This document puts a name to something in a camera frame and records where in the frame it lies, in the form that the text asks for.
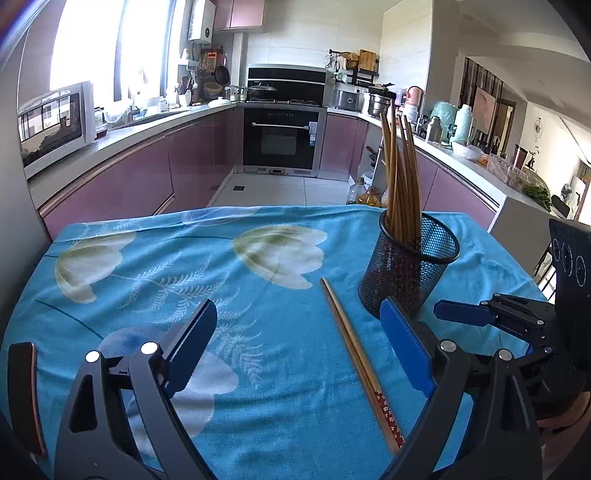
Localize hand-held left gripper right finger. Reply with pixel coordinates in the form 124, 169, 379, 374
379, 296, 543, 480

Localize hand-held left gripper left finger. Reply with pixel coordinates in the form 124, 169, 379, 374
54, 299, 218, 480

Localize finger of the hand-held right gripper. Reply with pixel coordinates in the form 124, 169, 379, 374
510, 344, 580, 417
433, 294, 557, 344

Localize red floral chopstick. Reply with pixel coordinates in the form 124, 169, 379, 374
320, 277, 406, 455

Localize black mesh utensil holder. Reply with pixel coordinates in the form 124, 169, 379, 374
359, 211, 461, 319

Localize bunch of wooden chopsticks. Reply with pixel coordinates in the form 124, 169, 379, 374
379, 102, 423, 301

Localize dark dining chair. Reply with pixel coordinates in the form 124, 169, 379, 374
533, 240, 559, 301

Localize blue floral tablecloth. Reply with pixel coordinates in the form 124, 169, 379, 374
0, 205, 550, 480

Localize green leafy vegetables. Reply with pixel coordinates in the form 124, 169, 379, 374
522, 182, 552, 212

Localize clear glass tray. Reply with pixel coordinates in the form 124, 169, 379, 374
487, 153, 532, 185

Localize clear plastic bottle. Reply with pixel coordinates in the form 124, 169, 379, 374
347, 178, 368, 206

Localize white bowl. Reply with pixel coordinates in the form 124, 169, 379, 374
451, 141, 483, 160

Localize pink kitchen cabinets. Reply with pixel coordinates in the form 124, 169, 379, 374
28, 108, 506, 241

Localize mint green thermos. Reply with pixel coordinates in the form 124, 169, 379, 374
455, 104, 475, 144

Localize pink framed panel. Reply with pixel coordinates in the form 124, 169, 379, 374
475, 88, 502, 134

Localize steel stock pot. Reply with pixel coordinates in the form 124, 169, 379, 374
367, 90, 398, 117

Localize black built-in oven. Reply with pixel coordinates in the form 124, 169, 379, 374
242, 106, 326, 178

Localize white microwave oven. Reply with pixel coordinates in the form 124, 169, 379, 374
18, 80, 97, 181

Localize black kitchen rack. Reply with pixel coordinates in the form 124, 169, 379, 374
329, 48, 382, 87

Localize black range hood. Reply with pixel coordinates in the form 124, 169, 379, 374
248, 66, 329, 105

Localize kitchen window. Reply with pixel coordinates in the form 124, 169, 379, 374
48, 0, 185, 104

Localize white water heater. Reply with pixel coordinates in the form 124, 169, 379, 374
189, 0, 216, 44

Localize pink wall cabinet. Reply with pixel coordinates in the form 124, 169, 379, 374
215, 0, 266, 31

